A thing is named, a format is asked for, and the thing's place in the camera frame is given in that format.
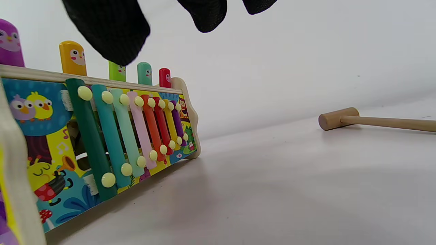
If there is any green mole peg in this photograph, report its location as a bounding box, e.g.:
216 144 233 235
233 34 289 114
109 61 126 82

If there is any purple mole peg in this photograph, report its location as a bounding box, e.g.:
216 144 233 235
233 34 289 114
0 19 25 67

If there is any red mole peg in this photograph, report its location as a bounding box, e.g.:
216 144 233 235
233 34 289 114
159 68 172 88

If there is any person's right hand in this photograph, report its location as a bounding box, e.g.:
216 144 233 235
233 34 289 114
61 0 278 66

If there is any teal mole peg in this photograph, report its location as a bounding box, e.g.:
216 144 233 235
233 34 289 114
137 62 153 86

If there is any colourful wooden whack-a-mole toy box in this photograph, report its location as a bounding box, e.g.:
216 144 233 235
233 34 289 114
0 64 201 245

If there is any small wooden hammer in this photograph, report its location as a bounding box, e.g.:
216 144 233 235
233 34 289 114
318 107 436 133

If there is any yellow mole peg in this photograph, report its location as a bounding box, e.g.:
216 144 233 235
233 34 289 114
59 41 87 76

